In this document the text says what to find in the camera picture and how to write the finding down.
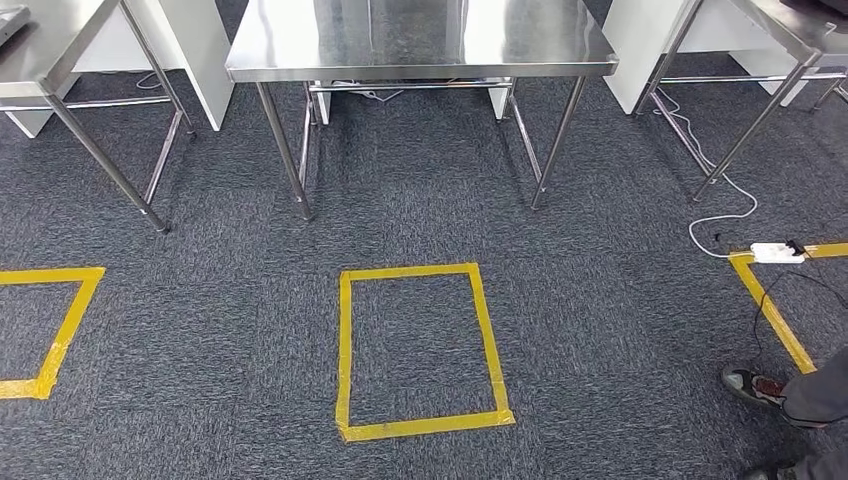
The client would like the white box table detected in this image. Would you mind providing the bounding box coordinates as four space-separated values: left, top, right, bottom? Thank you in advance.
3 0 235 139
602 0 848 115

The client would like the steel side table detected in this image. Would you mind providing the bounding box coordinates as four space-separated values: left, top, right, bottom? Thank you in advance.
0 0 197 235
632 0 848 203

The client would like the small white table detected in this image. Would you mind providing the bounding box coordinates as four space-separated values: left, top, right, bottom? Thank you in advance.
311 79 513 127

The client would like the thin black floor cable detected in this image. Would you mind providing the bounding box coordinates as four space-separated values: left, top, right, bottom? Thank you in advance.
751 239 848 362

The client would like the person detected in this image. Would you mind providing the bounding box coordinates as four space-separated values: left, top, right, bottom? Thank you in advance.
720 347 848 480

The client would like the steel workbench table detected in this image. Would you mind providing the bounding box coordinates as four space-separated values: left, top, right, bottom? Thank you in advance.
225 0 621 222

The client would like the white power strip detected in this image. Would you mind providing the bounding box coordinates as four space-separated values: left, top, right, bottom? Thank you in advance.
749 242 807 266

